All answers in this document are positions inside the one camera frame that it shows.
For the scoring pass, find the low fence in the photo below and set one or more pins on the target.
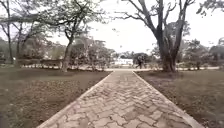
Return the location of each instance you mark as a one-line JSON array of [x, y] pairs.
[[50, 62]]

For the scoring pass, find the white building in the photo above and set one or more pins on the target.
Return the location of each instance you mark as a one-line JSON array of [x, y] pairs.
[[123, 61]]

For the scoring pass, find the row of trees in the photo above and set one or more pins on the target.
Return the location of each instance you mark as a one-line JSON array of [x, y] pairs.
[[196, 53]]

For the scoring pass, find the thin bare tree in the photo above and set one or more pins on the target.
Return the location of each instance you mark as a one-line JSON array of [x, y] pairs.
[[10, 50]]

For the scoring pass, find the grey brick path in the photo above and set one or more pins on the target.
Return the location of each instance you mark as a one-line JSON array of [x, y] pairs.
[[120, 106]]

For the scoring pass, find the large forked tree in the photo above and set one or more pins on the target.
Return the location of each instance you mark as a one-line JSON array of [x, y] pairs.
[[168, 55]]

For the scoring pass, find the leaning leafy tree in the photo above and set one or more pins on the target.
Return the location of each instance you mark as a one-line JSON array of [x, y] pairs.
[[67, 56]]

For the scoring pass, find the person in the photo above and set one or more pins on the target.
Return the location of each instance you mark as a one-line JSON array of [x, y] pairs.
[[139, 62]]

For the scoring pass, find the group of trees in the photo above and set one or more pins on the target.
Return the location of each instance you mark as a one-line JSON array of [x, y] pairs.
[[96, 55]]

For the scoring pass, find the pale cross path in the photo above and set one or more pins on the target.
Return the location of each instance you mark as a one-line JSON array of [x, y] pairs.
[[200, 68]]

